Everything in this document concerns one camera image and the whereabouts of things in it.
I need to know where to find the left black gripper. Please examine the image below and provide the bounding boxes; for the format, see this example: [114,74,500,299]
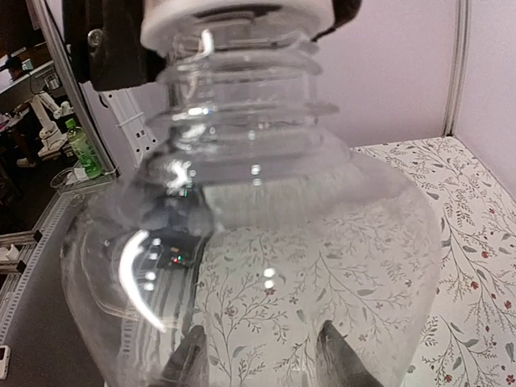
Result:
[61,0,165,91]

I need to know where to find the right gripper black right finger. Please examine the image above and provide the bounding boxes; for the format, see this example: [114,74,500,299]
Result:
[315,320,382,387]

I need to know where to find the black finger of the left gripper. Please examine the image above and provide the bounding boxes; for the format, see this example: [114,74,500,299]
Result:
[311,0,362,43]

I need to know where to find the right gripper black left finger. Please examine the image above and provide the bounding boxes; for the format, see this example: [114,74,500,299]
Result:
[160,325,209,387]

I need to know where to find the white sports bottle cap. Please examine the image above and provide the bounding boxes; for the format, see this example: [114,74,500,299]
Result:
[140,0,335,52]

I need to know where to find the small clear bottle white cap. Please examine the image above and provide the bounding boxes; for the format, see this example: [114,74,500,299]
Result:
[60,23,443,387]

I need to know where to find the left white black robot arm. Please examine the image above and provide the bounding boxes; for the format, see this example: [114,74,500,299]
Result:
[61,1,362,164]

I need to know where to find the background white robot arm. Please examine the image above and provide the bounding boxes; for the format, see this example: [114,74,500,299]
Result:
[30,92,74,160]

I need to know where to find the green drink bottle background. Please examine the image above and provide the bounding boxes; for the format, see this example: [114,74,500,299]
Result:
[65,119,103,179]

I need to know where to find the seated person in background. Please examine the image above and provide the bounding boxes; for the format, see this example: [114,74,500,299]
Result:
[1,56,41,168]

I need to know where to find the floral patterned table mat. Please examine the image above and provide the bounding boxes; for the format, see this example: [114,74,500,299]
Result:
[194,137,515,386]

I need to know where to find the left aluminium frame post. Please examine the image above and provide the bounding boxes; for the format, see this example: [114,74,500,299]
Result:
[27,1,119,178]

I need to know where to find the aluminium frame post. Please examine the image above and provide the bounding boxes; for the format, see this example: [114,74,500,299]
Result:
[442,0,472,136]
[27,1,119,178]

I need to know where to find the right aluminium frame post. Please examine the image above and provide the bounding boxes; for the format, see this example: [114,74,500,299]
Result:
[442,0,472,136]

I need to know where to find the aluminium front rail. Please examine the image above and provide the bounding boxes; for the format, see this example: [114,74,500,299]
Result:
[1,181,113,345]

